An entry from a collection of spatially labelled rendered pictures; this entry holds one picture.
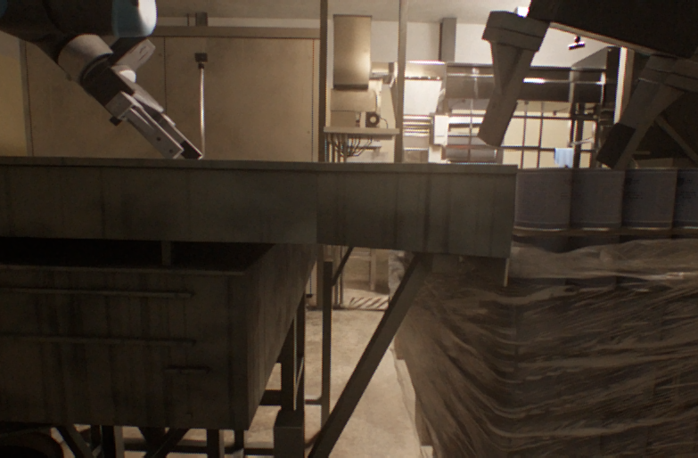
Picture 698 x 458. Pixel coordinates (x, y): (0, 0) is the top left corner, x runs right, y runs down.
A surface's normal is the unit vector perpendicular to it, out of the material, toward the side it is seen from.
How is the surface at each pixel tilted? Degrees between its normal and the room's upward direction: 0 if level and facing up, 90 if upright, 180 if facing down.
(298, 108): 90
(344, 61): 90
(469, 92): 90
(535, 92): 90
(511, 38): 113
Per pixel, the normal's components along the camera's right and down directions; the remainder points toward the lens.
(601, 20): 0.07, 0.51
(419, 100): 0.00, 0.29
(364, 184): -0.28, 0.11
